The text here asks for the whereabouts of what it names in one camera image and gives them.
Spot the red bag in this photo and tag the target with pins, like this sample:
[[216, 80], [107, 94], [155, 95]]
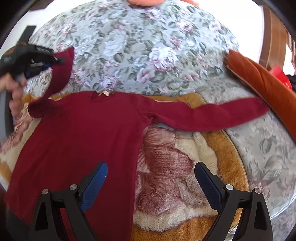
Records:
[[281, 75]]

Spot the person's left hand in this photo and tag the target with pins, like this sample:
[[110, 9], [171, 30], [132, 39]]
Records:
[[17, 92]]

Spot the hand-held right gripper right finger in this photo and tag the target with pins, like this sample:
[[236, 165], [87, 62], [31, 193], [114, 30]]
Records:
[[208, 183]]

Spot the rust orange cushion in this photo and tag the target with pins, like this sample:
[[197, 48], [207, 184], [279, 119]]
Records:
[[272, 90]]

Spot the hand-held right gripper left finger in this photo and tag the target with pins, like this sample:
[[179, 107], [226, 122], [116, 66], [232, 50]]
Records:
[[94, 185]]

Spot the plush blanket with tan border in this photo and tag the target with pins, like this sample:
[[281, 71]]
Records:
[[173, 162]]

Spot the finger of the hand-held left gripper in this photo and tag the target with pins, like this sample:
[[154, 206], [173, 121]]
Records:
[[50, 55], [37, 70]]

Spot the brown wooden frame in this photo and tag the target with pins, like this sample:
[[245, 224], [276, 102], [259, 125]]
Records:
[[272, 34]]

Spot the dark red sweater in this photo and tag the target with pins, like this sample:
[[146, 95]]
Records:
[[81, 127]]

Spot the floral bedspread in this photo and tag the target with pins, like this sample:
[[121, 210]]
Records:
[[138, 46]]

